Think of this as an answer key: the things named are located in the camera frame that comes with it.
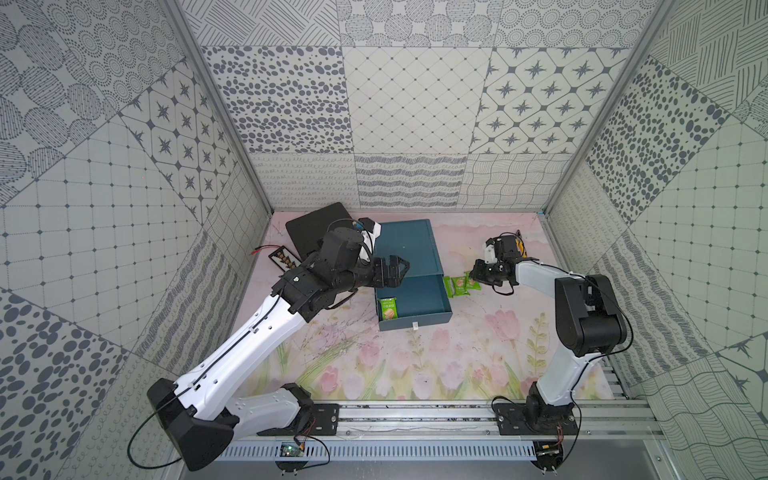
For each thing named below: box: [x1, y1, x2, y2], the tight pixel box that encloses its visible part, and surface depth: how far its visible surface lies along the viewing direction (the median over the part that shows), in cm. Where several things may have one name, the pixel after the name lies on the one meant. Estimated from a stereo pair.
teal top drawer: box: [374, 273, 453, 331], surface depth 80 cm
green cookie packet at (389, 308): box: [380, 297, 398, 321], surface depth 78 cm
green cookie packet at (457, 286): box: [444, 271, 471, 298], surface depth 100 cm
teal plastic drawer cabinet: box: [373, 219, 449, 301], surface depth 83 cm
